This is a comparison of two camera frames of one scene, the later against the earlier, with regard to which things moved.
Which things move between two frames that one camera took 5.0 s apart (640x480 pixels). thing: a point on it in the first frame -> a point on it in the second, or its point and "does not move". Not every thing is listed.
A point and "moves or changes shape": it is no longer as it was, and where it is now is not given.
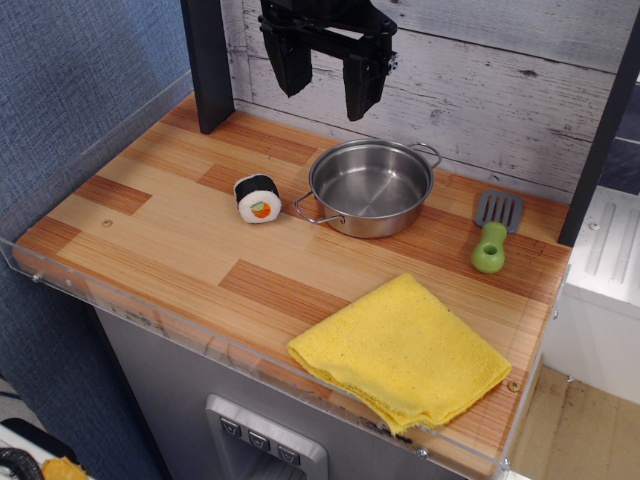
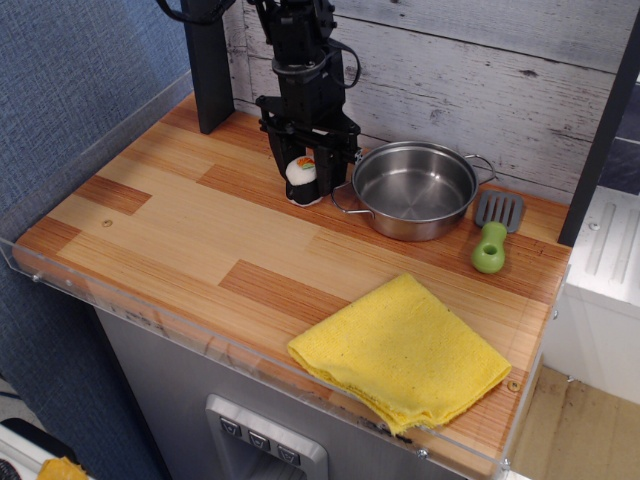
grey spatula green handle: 496,213 does not move
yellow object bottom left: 62,469 does not move
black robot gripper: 357,28 -> 310,112
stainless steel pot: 378,187 moves or changes shape
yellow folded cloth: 403,350 does not move
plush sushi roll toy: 258,198 -> 302,186
